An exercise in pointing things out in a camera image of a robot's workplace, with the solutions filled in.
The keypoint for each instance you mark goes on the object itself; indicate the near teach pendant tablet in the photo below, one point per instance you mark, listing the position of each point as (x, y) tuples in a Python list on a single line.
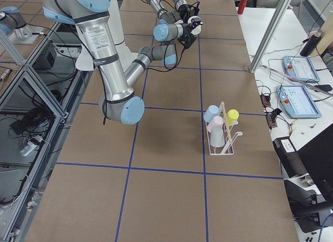
[(297, 102)]

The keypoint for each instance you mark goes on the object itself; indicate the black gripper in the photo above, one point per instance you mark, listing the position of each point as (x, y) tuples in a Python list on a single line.
[(189, 26), (185, 16)]

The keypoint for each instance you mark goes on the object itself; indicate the light blue cup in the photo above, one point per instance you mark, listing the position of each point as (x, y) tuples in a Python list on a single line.
[(210, 113)]

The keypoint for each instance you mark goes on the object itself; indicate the pink cup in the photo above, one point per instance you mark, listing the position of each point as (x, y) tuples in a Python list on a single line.
[(216, 122)]

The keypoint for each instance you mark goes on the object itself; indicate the far teach pendant tablet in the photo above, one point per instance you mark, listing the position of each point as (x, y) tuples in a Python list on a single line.
[(300, 68)]

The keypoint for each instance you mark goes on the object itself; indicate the black water bottle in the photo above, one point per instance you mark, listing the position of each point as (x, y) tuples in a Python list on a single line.
[(312, 41)]

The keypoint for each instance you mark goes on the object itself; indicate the yellow cup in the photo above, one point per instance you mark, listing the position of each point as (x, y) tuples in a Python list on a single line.
[(232, 116)]

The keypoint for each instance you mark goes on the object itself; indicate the wooden rack dowel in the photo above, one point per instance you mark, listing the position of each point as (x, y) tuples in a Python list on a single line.
[(226, 125)]

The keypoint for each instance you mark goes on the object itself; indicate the aluminium frame post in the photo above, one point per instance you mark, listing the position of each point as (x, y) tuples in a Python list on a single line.
[(268, 35)]

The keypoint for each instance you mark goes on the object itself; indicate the teach pendant tablet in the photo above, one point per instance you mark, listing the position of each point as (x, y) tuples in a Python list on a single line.
[(300, 68), (297, 102)]

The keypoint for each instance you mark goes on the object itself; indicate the grey cup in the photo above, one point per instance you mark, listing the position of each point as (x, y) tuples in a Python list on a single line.
[(217, 137)]

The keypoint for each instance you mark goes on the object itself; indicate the black label box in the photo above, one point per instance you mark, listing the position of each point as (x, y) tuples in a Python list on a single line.
[(289, 156)]

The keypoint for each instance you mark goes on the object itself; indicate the white wire cup rack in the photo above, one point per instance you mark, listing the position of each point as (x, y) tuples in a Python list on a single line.
[(228, 148)]

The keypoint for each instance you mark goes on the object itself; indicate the red fire extinguisher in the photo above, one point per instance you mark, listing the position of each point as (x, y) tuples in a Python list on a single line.
[(241, 6)]

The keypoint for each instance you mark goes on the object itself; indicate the black monitor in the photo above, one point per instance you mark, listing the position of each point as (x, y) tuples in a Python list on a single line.
[(317, 158)]

